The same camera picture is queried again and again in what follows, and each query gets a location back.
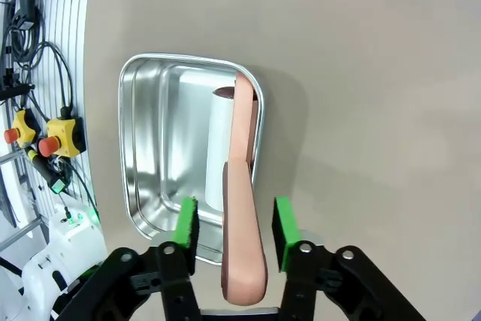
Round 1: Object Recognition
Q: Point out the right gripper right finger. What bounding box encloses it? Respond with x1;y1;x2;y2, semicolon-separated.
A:
272;195;428;321

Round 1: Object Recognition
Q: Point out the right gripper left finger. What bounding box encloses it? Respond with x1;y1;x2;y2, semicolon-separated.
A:
56;195;200;321

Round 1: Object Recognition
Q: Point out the black adapter with green light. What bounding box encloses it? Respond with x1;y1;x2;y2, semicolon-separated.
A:
48;174;72;195

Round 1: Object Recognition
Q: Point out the stainless steel rectangular tray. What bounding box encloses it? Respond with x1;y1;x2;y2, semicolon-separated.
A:
118;52;265;266

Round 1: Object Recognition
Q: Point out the yellow emergency stop button box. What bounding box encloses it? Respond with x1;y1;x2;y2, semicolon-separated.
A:
3;108;42;149
38;117;88;159

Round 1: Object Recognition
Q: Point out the grooved aluminium mounting plate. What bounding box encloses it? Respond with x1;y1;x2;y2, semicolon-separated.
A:
0;0;99;224

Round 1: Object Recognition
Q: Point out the black looping cable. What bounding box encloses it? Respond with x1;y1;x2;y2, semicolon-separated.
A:
35;41;75;120

